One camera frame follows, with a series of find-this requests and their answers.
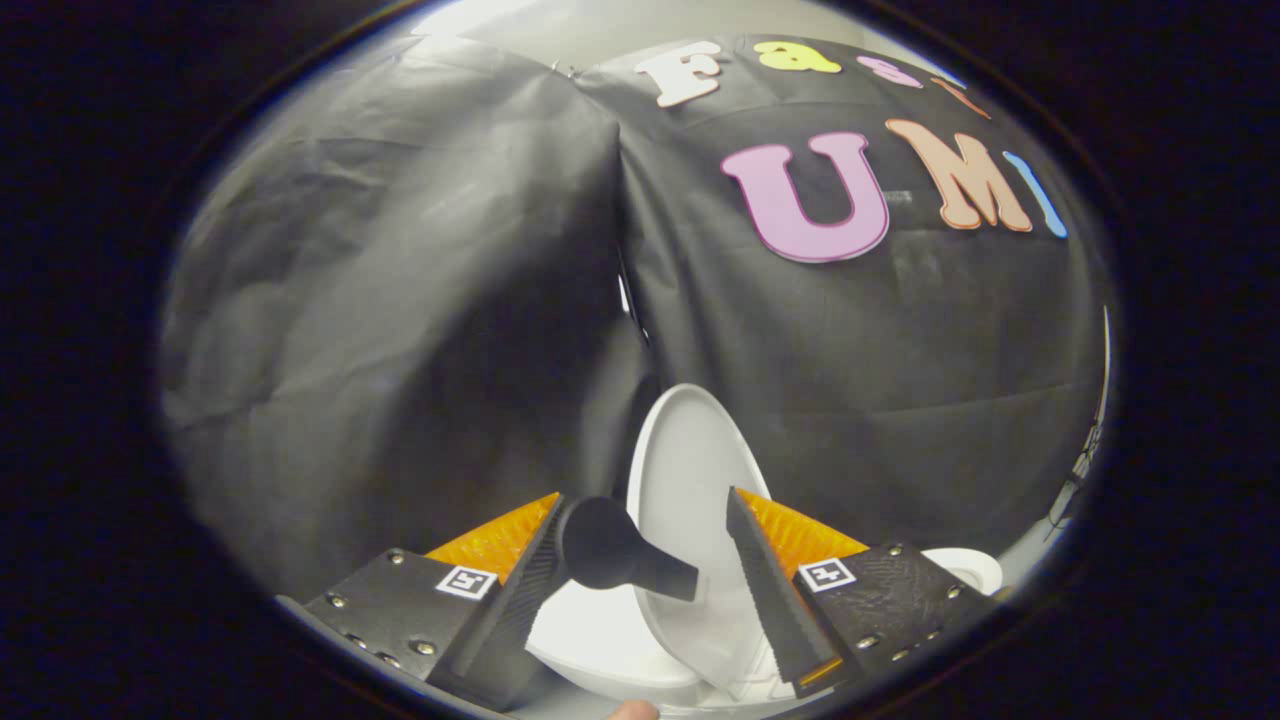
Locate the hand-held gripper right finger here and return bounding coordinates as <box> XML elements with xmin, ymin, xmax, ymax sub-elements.
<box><xmin>725</xmin><ymin>487</ymin><xmax>991</xmax><ymax>701</ymax></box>

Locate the white toilet lid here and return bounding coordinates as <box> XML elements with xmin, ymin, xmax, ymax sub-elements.
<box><xmin>558</xmin><ymin>383</ymin><xmax>801</xmax><ymax>703</ymax></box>

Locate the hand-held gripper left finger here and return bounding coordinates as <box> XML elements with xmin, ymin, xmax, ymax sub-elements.
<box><xmin>272</xmin><ymin>492</ymin><xmax>571</xmax><ymax>713</ymax></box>

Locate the white toilet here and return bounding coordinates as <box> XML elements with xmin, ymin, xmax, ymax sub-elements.
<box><xmin>525</xmin><ymin>545</ymin><xmax>1004</xmax><ymax>717</ymax></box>

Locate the black backdrop cloth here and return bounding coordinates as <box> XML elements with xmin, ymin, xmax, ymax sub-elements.
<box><xmin>160</xmin><ymin>30</ymin><xmax>1116</xmax><ymax>601</ymax></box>

